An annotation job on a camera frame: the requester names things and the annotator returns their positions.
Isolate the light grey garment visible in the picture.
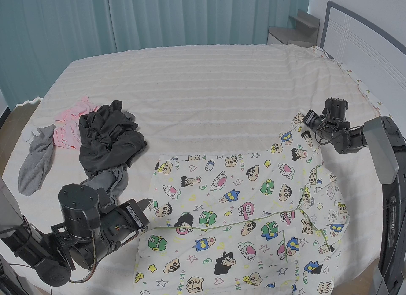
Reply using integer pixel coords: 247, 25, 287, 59
18, 124, 57, 197

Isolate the black garment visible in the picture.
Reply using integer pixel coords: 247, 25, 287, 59
78, 99, 148, 175

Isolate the blue-green curtain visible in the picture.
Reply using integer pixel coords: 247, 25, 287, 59
0, 0, 313, 111

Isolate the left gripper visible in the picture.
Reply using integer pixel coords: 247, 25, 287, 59
101, 199, 150, 253

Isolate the dark grey garment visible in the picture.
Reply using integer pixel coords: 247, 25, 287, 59
81, 163, 130, 204

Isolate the bed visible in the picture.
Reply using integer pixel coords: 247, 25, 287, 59
0, 1, 406, 295

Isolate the white printed pyjama top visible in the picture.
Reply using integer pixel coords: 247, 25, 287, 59
133, 112, 351, 295

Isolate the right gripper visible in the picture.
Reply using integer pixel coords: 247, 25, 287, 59
303, 109, 324, 131

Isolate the grey bedside table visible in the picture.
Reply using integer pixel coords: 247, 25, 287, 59
268, 9, 321, 47

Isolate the white garment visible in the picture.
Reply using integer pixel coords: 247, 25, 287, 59
25, 125, 44, 144

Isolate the pink garment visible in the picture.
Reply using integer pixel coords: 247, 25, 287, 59
53, 95, 102, 152

